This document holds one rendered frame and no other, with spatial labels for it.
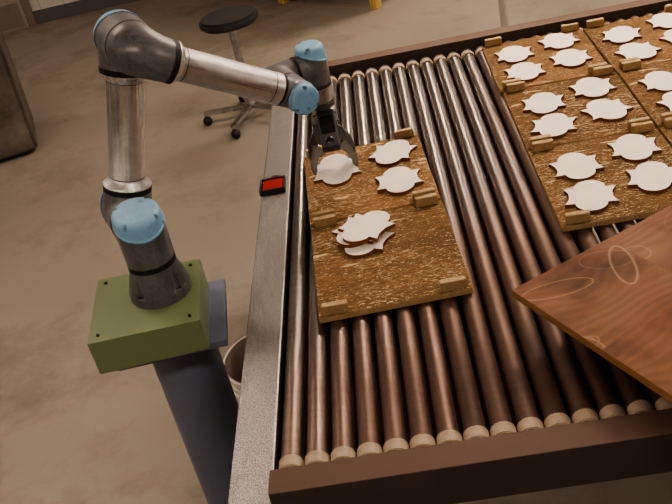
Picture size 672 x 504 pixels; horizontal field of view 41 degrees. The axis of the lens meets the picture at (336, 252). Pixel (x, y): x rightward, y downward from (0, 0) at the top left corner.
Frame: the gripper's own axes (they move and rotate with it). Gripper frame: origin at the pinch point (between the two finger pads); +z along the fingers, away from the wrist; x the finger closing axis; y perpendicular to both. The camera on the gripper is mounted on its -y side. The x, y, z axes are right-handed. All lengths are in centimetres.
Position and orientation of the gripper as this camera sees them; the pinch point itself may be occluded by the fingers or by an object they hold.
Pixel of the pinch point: (335, 169)
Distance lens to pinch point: 240.1
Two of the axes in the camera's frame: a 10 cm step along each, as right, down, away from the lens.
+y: -0.9, -5.7, 8.2
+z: 1.9, 8.0, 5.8
